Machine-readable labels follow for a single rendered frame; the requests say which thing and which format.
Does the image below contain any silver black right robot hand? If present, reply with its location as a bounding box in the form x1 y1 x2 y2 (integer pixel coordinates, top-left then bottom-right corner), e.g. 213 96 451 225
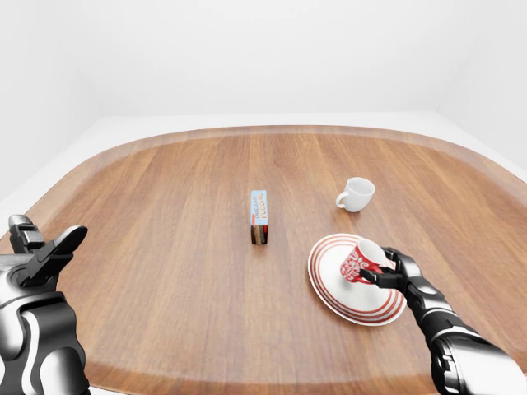
359 246 446 314

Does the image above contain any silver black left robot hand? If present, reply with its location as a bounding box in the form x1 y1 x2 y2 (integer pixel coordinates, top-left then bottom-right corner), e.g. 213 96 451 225
0 214 89 298

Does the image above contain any red patterned mug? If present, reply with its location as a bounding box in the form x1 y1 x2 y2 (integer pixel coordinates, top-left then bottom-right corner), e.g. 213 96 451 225
339 239 395 285

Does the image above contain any white plate with red rings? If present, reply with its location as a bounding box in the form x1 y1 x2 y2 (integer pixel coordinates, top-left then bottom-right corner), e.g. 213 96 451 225
307 233 408 328

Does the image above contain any white mug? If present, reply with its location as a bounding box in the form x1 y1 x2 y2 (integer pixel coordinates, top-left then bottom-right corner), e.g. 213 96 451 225
335 177 376 213

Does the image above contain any chocolate pudding box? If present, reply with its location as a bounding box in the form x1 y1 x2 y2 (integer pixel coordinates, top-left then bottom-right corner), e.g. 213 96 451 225
250 189 270 246

